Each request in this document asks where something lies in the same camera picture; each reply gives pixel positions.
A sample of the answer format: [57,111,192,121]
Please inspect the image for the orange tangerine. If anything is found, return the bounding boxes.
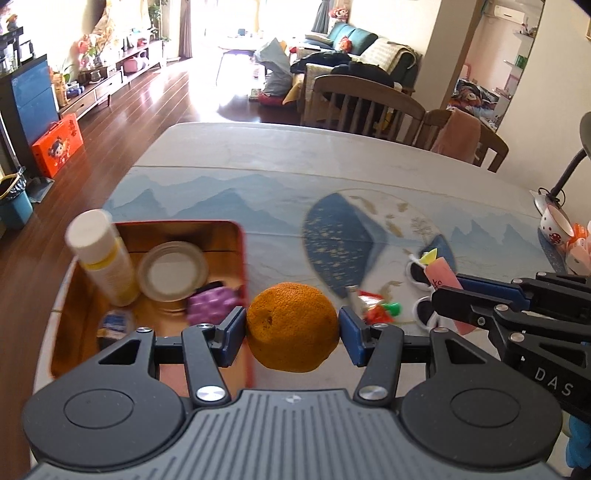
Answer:
[246,282,339,373]

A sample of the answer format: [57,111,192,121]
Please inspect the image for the blue dark cabinet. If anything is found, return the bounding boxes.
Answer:
[1,54,58,177]

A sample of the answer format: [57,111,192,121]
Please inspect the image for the wooden tv console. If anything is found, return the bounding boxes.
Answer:
[58,40,165,120]

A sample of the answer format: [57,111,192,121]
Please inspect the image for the red tin box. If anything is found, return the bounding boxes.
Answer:
[48,220,247,379]

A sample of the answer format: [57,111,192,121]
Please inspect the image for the red candy wrapper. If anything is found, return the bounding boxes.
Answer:
[346,286,402,325]

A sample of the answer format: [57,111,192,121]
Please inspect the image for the grey desk lamp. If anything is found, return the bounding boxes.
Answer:
[533,112,591,215]

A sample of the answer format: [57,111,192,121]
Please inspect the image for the white yellow bottle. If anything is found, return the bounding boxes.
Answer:
[64,209,140,307]

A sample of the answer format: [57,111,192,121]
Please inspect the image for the wooden dining chair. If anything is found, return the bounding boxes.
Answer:
[301,74,426,145]

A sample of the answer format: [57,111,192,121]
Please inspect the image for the orange white paper bag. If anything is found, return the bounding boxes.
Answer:
[565,223,591,277]

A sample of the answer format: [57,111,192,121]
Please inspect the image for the purple textured ball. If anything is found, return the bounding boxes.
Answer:
[186,286,242,325]

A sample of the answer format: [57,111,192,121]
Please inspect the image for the small blue packet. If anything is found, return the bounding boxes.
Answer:
[96,310,134,344]

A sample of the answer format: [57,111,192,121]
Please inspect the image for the white red spotted cup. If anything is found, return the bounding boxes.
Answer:
[539,204,574,247]

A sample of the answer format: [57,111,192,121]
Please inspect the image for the pink cloth on chair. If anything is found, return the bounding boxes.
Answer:
[431,108,482,164]

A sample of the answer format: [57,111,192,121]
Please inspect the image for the white sunglasses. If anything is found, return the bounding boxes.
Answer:
[406,248,462,333]

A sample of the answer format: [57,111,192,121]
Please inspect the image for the green sofa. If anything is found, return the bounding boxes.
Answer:
[304,22,421,91]

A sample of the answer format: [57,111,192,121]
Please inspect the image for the blue trash bin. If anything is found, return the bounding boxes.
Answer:
[0,167,33,230]

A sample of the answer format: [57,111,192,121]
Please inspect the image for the orange gift box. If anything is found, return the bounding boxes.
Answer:
[31,113,84,179]

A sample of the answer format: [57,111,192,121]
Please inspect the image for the pink paper card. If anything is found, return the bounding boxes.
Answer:
[423,257,477,336]

